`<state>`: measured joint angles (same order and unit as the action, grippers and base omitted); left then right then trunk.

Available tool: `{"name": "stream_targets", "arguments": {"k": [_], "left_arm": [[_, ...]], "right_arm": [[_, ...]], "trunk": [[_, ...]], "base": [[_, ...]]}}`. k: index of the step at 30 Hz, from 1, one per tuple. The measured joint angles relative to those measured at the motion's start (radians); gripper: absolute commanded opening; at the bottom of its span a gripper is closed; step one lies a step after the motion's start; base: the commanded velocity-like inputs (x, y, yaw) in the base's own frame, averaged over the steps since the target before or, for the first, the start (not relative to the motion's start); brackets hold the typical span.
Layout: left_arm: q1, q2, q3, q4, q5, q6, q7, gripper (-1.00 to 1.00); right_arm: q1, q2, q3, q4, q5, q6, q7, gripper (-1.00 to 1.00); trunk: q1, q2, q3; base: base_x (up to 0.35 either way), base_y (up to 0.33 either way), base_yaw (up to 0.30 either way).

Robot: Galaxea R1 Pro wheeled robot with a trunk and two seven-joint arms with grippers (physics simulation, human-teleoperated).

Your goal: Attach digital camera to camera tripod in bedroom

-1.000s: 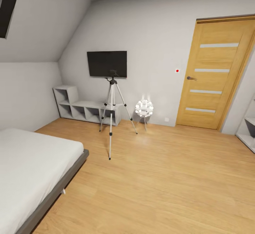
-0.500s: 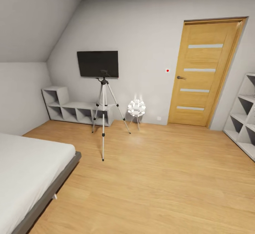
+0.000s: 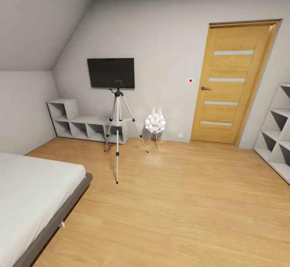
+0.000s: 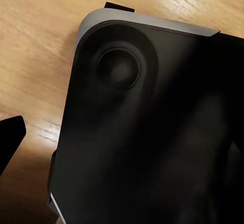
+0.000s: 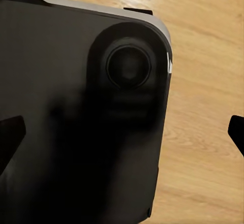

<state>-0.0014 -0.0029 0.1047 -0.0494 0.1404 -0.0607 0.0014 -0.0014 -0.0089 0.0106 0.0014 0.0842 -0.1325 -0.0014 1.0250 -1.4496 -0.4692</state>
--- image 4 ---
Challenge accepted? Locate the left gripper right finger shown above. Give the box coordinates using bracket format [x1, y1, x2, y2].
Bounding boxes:
[228, 115, 244, 156]

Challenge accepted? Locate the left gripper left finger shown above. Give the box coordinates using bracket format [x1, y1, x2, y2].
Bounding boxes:
[0, 115, 26, 176]

